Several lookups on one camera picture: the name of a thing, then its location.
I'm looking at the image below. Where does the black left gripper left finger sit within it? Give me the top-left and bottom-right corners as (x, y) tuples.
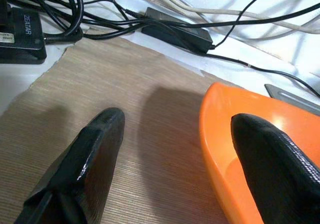
(13, 107), (126, 224)

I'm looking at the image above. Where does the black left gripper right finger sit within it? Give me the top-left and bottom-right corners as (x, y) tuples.
(230, 113), (320, 224)

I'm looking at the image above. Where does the orange plastic bowl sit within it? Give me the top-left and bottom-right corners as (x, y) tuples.
(199, 82), (320, 224)

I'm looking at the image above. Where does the stainless steel sink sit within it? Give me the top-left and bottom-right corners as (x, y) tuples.
(264, 83), (320, 117)

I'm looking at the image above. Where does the beige woven place mat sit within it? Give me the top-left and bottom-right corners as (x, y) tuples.
(0, 37), (241, 224)

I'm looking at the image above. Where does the black ZEATAR power brick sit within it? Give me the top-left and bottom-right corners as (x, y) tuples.
(0, 6), (48, 65)

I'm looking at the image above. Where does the flat black power adapter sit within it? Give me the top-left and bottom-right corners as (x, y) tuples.
(141, 7), (214, 53)

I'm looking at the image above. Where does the thin black tagged cable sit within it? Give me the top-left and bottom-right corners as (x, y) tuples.
(204, 53), (320, 98)

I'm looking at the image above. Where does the thick black cable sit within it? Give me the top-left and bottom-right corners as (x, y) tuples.
(124, 5), (320, 29)

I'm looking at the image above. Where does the white cable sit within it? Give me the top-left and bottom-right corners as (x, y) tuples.
(149, 0), (320, 34)

